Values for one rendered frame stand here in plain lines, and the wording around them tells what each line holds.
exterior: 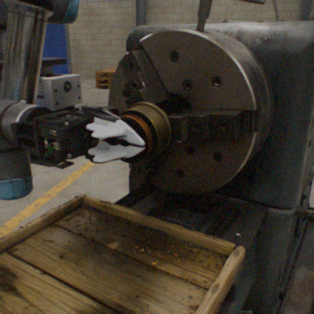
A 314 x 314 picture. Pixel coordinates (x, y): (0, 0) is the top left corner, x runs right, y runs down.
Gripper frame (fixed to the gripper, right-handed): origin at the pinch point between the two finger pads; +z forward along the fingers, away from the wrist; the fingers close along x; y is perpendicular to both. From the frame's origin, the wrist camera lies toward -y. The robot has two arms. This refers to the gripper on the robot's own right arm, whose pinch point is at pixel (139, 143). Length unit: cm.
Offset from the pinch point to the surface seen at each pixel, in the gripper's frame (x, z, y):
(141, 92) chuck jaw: 5.8, -5.0, -7.8
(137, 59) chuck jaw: 10.8, -8.5, -11.7
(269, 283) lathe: -41, 16, -31
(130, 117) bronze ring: 3.3, -2.6, -1.3
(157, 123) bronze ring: 2.0, 0.3, -4.4
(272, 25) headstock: 16.8, 8.4, -34.5
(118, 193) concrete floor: -108, -129, -151
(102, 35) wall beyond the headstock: 25, -747, -852
